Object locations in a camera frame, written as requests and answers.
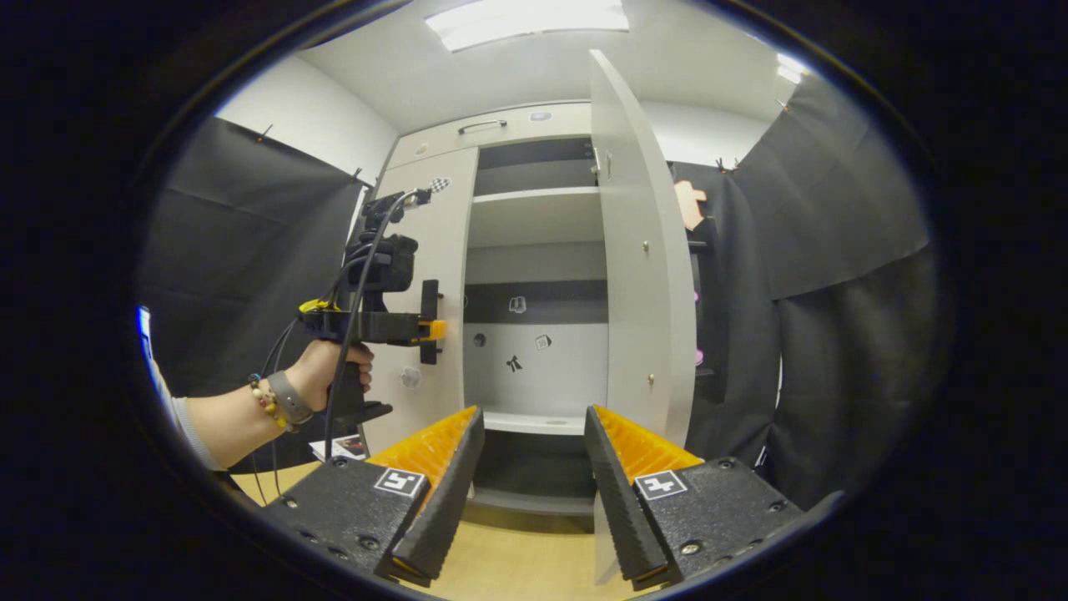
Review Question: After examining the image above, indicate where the black backdrop cloth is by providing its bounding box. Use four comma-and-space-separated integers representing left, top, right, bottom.
138, 115, 376, 472
667, 71, 940, 510

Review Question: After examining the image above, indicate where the white cabinet shelf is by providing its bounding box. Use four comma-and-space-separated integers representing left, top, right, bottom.
482, 409, 587, 437
469, 186, 603, 249

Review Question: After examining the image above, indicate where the white double-door shoe cabinet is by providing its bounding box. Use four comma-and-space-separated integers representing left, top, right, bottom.
363, 102, 614, 518

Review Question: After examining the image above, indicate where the black cable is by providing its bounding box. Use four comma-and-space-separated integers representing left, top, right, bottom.
249, 255, 372, 506
321, 189, 432, 464

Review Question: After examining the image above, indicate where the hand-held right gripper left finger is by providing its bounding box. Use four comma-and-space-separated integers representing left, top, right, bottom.
265, 405, 486, 588

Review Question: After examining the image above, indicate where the long ceiling light panel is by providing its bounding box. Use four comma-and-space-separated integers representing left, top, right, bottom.
424, 0, 631, 53

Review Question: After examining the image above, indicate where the white booklet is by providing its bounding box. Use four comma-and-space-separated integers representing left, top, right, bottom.
309, 434, 368, 462

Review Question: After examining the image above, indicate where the grey wristband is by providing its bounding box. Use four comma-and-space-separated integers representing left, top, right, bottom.
267, 370, 315, 425

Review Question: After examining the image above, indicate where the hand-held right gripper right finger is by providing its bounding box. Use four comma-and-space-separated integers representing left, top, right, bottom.
584, 405, 823, 592

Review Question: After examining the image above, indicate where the bead bracelet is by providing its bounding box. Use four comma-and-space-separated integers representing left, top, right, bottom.
248, 374, 298, 433

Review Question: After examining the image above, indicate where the white cabinet door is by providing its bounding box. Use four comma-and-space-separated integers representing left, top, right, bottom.
588, 48, 698, 585
365, 147, 479, 456

